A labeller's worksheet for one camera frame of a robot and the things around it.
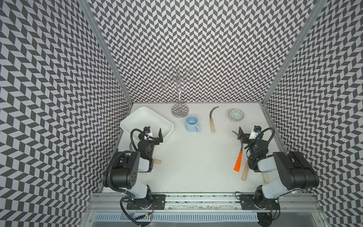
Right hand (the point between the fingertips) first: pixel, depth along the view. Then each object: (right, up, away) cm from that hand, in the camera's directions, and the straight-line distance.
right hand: (246, 129), depth 89 cm
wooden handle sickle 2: (-56, -19, -4) cm, 59 cm away
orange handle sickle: (-7, -22, -5) cm, 24 cm away
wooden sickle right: (+7, -27, -9) cm, 30 cm away
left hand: (-60, 0, +1) cm, 60 cm away
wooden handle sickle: (-3, -25, -6) cm, 26 cm away
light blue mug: (-35, +3, +10) cm, 37 cm away
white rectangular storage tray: (-72, +8, +21) cm, 75 cm away
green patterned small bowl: (0, +9, +19) cm, 21 cm away
